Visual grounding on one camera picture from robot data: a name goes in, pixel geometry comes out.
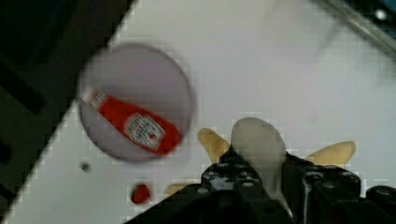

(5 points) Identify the small red strawberry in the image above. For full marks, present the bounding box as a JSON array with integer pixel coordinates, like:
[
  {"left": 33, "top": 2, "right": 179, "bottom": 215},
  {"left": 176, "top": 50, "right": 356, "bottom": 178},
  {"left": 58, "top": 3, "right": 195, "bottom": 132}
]
[{"left": 131, "top": 184, "right": 151, "bottom": 204}]

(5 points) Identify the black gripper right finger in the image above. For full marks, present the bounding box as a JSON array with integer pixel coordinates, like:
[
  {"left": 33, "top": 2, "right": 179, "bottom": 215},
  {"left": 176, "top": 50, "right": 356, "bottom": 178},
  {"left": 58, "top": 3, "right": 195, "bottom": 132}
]
[{"left": 282, "top": 154, "right": 396, "bottom": 224}]

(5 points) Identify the grey round plate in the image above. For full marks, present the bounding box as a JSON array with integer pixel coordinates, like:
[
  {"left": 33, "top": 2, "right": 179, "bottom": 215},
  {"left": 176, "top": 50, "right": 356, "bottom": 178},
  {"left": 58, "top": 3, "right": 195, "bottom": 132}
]
[{"left": 77, "top": 44, "right": 194, "bottom": 162}]

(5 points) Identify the peeled toy banana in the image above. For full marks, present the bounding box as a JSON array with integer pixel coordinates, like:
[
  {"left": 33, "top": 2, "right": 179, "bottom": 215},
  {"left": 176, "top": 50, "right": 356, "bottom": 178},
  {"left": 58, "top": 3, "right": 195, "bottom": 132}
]
[{"left": 167, "top": 118, "right": 356, "bottom": 224}]

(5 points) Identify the red ketchup bottle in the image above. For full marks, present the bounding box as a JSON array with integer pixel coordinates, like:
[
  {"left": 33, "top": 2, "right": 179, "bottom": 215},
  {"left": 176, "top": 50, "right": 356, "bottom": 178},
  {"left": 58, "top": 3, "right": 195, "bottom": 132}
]
[{"left": 82, "top": 90, "right": 181, "bottom": 156}]

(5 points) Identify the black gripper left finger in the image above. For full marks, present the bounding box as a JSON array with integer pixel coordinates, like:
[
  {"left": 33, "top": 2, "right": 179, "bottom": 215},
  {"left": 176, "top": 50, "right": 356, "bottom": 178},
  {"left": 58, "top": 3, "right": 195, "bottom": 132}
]
[{"left": 124, "top": 149, "right": 293, "bottom": 224}]

